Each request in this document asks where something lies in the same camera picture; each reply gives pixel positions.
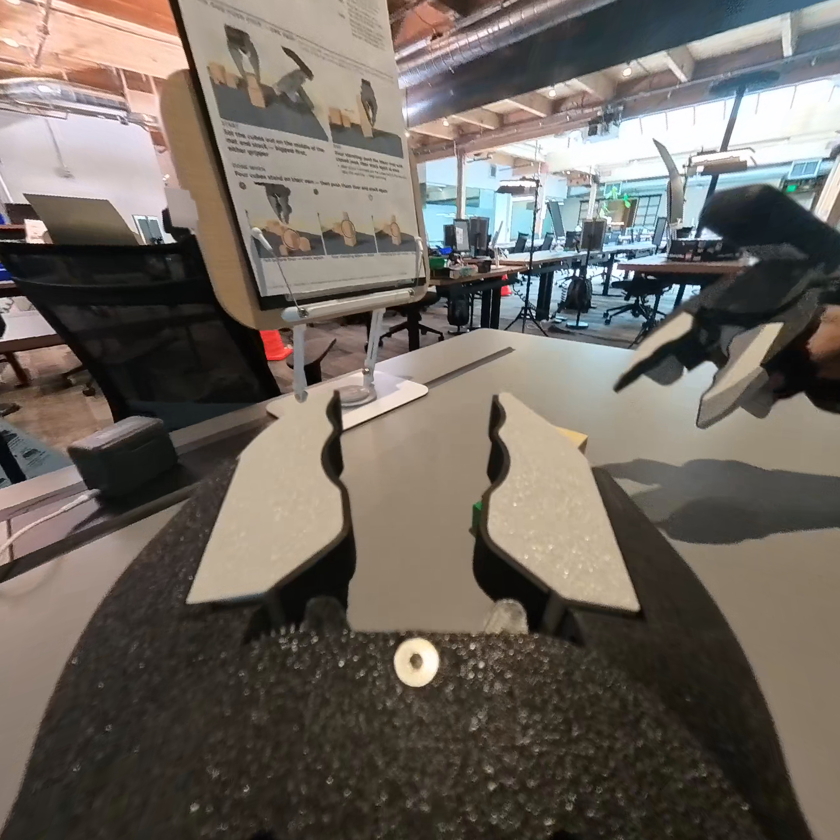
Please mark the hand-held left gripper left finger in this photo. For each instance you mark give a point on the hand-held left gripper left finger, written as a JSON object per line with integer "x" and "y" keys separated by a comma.
{"x": 275, "y": 499}

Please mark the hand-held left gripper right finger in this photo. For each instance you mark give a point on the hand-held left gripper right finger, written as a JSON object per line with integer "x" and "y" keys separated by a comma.
{"x": 551, "y": 525}

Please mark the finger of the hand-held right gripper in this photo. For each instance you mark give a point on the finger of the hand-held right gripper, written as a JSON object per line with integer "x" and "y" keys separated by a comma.
{"x": 738, "y": 374}
{"x": 663, "y": 348}

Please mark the green wooden cube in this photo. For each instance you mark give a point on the green wooden cube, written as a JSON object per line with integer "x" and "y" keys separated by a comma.
{"x": 476, "y": 515}

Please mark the natural wooden cube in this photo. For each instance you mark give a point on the natural wooden cube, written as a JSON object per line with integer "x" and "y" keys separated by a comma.
{"x": 572, "y": 439}

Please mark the person's right hand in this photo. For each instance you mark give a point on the person's right hand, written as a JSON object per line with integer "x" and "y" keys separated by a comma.
{"x": 828, "y": 341}

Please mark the wooden desk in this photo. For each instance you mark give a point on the wooden desk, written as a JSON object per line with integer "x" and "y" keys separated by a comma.
{"x": 669, "y": 264}

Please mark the black backpack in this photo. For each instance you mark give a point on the black backpack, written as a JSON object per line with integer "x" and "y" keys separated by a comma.
{"x": 579, "y": 295}

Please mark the black tripod stand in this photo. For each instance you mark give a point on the black tripod stand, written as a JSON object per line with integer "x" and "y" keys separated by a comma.
{"x": 539, "y": 249}

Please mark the grey charger case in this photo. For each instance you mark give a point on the grey charger case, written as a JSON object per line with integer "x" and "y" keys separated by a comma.
{"x": 121, "y": 453}

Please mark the small orange traffic cone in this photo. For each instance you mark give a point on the small orange traffic cone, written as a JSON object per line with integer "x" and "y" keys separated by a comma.
{"x": 506, "y": 289}

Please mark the black mesh office chair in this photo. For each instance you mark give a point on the black mesh office chair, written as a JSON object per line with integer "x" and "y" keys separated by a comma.
{"x": 131, "y": 328}

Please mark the wooden document stand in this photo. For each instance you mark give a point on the wooden document stand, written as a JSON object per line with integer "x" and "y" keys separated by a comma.
{"x": 216, "y": 262}

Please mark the blue box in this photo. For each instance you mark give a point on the blue box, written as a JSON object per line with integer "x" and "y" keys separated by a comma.
{"x": 26, "y": 453}

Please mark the printed instruction sheet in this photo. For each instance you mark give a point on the printed instruction sheet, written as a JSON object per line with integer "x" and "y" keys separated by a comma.
{"x": 295, "y": 164}

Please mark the grey laptop lid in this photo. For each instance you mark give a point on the grey laptop lid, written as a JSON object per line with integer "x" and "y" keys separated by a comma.
{"x": 79, "y": 220}

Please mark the metal ventilation duct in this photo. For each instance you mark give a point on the metal ventilation duct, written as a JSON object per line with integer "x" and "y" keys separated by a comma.
{"x": 472, "y": 46}

